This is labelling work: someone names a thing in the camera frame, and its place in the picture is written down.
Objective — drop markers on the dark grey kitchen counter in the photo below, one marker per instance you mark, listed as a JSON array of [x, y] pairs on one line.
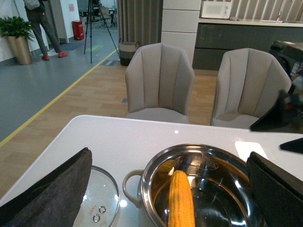
[[215, 37]]

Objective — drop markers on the black tripod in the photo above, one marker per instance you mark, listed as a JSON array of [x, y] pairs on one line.
[[98, 18]]

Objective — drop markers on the red bin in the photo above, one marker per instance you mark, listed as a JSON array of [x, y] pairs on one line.
[[78, 30]]

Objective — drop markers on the right beige dining chair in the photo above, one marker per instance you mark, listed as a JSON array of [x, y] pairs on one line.
[[248, 85]]

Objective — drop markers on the yellow corn cob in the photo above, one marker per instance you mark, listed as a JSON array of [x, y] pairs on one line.
[[181, 206]]

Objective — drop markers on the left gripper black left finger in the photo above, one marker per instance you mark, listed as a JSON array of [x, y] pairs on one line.
[[53, 201]]

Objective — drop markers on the black washing machine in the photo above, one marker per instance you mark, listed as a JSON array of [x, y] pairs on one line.
[[289, 55]]

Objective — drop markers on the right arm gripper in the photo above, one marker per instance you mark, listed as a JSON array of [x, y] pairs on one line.
[[286, 115]]

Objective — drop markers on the potted green plant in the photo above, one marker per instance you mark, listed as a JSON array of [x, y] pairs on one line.
[[18, 32]]

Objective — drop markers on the beige dining chair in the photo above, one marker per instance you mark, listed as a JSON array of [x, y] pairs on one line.
[[248, 85], [159, 81]]

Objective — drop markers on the white refrigerator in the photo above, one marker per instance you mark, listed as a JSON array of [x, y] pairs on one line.
[[179, 24]]

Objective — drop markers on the white microwave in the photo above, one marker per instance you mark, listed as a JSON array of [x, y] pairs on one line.
[[216, 9]]

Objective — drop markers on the left beige dining chair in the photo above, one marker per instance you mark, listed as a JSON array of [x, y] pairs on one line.
[[159, 81]]

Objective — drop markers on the woven laundry basket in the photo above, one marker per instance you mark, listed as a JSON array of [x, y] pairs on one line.
[[127, 51]]

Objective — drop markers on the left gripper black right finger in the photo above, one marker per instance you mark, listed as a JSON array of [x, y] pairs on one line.
[[278, 194]]

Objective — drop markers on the grey curtain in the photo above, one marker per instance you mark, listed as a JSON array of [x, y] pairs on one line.
[[140, 21]]

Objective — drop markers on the glass pot lid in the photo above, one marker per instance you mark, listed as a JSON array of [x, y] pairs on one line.
[[100, 203]]

